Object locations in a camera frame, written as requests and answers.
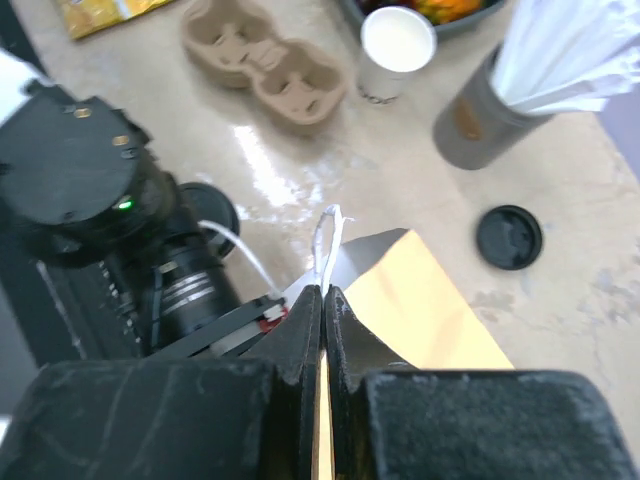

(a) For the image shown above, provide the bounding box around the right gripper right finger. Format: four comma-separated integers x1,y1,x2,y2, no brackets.
323,287,638,479

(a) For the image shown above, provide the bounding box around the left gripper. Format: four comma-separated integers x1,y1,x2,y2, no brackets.
148,295,286,360

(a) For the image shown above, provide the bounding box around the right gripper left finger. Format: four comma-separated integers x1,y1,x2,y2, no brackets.
1,286,322,479

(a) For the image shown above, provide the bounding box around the brown paper bag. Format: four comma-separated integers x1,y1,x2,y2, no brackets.
197,203,516,480

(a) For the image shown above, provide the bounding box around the black cup lid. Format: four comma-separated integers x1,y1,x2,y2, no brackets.
475,205,543,271
179,182,240,258

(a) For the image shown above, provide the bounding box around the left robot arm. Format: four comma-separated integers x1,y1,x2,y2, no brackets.
1,52,288,358

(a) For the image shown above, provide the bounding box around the brown cardboard cup carrier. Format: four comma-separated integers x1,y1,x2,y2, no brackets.
181,1,347,136

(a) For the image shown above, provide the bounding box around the grey straw holder cup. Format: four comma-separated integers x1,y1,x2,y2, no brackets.
432,46,552,170

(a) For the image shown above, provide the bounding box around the yellow snack bag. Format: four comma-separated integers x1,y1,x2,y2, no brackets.
56,0,171,40

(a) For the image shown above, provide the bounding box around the dark green fruit tray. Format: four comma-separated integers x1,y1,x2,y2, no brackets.
337,0,506,40

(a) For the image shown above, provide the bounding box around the white paper straws bundle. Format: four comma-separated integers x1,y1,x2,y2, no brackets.
490,1,639,116

